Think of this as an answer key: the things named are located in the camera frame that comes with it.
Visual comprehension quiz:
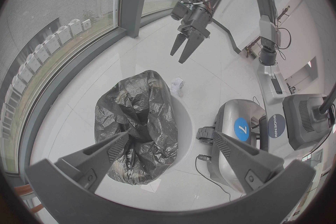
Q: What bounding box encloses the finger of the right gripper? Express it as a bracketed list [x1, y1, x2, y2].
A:
[170, 33, 186, 57]
[178, 36, 202, 64]

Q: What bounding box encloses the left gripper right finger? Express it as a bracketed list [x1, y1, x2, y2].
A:
[213, 131, 285, 194]

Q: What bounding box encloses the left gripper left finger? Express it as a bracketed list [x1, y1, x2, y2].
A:
[54, 132, 130, 193]

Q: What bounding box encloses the white paper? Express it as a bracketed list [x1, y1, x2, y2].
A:
[170, 77, 186, 96]

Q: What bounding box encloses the black plastic bag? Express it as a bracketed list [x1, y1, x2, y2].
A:
[94, 69, 179, 186]

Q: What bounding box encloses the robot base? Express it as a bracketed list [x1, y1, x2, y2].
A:
[197, 63, 287, 193]

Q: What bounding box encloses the white trash bin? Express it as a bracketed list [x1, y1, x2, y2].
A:
[151, 93, 194, 187]

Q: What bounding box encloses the white chair with wooden legs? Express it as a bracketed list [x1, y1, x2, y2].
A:
[14, 184, 44, 218]

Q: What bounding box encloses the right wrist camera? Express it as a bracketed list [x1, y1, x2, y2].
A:
[171, 2, 190, 21]

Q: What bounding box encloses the black cable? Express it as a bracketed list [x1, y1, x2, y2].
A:
[274, 27, 292, 61]
[195, 155, 237, 195]

